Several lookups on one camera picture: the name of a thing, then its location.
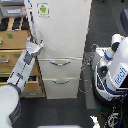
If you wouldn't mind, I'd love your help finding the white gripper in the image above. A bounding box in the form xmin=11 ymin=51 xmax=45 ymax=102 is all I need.
xmin=26 ymin=37 xmax=44 ymax=56

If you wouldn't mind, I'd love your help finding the white fridge top door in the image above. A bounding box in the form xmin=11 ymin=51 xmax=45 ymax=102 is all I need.
xmin=23 ymin=0 xmax=93 ymax=60

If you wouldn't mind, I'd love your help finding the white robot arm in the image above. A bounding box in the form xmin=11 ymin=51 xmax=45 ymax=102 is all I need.
xmin=0 ymin=37 xmax=44 ymax=128

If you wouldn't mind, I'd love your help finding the upper fridge drawer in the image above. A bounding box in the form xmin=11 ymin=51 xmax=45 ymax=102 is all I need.
xmin=39 ymin=59 xmax=82 ymax=79

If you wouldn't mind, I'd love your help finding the fridge drawer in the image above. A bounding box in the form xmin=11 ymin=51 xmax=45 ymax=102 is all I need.
xmin=43 ymin=79 xmax=79 ymax=99
xmin=39 ymin=59 xmax=82 ymax=79

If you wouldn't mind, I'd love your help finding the lower fridge drawer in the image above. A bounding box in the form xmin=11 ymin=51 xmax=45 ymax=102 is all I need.
xmin=43 ymin=79 xmax=79 ymax=99

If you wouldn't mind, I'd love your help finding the wooden drawer cabinet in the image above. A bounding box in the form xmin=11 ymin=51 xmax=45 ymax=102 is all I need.
xmin=0 ymin=17 xmax=45 ymax=98

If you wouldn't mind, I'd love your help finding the white refrigerator body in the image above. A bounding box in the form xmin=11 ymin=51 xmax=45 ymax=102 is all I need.
xmin=24 ymin=0 xmax=92 ymax=99

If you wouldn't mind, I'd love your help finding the green android sticker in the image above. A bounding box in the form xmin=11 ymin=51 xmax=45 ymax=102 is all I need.
xmin=37 ymin=3 xmax=49 ymax=17

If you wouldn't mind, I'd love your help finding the grey device on cabinet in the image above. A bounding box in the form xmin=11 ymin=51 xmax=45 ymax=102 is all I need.
xmin=0 ymin=6 xmax=26 ymax=17

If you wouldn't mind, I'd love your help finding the white blue robot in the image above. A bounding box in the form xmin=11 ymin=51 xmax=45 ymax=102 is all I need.
xmin=92 ymin=34 xmax=128 ymax=106

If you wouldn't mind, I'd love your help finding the grey cable on floor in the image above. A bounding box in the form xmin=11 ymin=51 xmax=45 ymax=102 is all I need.
xmin=78 ymin=43 xmax=100 ymax=94

